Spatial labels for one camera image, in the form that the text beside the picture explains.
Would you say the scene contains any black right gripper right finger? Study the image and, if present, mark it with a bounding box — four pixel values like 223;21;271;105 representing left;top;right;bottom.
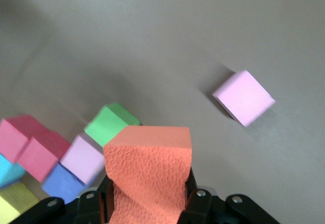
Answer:
179;168;281;224

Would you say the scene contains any orange foam cube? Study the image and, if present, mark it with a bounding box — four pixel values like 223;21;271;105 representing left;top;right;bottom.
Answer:
103;125;191;224

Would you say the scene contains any light pink foam cube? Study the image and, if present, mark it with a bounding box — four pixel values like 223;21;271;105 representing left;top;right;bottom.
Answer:
212;69;276;127

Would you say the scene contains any yellow foam cube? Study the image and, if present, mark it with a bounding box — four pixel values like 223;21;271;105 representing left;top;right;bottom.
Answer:
0;182;41;224

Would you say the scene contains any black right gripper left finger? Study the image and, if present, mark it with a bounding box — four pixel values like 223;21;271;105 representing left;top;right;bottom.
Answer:
9;175;114;224

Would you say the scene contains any purple foam cube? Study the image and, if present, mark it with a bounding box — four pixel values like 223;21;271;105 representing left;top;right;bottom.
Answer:
41;163;86;204

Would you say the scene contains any red foam cube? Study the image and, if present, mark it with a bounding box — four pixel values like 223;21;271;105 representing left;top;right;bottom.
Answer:
0;114;53;164
17;132;71;183

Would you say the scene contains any light blue foam cube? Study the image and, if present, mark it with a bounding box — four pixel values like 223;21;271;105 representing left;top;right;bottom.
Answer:
0;153;26;188

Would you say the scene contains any green foam cube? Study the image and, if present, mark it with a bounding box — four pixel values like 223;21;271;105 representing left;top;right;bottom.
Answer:
83;103;142;148

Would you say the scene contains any brown table cover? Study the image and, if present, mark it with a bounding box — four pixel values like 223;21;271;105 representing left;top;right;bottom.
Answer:
0;0;325;224

